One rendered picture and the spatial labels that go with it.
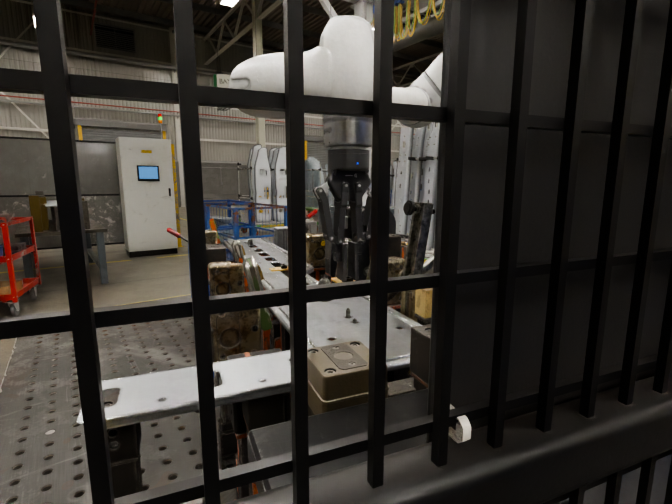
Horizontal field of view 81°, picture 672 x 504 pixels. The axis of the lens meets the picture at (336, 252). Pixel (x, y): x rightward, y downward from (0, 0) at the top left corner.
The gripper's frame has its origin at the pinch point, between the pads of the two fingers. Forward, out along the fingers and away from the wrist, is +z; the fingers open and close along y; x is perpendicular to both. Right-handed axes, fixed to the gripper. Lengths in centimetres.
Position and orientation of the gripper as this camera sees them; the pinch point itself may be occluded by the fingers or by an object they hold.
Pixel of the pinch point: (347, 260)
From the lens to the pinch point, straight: 74.1
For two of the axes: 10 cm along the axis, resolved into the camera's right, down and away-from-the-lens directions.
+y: -9.2, 0.6, -3.8
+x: 3.8, 1.6, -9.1
